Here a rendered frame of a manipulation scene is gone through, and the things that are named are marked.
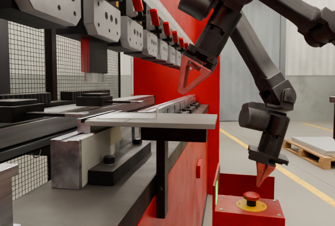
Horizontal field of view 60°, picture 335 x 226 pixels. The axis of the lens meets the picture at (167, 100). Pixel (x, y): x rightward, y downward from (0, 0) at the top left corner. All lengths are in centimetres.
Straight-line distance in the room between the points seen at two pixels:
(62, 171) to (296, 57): 869
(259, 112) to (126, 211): 44
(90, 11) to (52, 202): 36
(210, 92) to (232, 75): 556
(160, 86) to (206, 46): 226
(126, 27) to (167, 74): 207
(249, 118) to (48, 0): 52
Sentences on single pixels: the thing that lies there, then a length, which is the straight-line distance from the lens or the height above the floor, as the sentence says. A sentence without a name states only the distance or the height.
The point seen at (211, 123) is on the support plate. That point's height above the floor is 100.
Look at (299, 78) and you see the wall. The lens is 911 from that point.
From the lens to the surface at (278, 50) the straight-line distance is 883.
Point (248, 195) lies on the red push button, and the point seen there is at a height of 81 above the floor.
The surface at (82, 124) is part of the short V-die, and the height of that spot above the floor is 99.
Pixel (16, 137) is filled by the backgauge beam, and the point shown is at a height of 94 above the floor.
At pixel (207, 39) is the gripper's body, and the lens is 61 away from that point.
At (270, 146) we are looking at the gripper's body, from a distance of 81.
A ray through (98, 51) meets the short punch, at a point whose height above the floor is 115.
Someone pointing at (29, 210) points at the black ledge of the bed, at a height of 88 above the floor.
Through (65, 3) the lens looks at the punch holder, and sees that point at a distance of 52.
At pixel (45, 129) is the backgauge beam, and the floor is 94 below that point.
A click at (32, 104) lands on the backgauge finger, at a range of 82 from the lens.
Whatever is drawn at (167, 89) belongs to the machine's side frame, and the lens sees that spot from 284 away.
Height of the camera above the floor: 108
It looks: 3 degrees down
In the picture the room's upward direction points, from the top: straight up
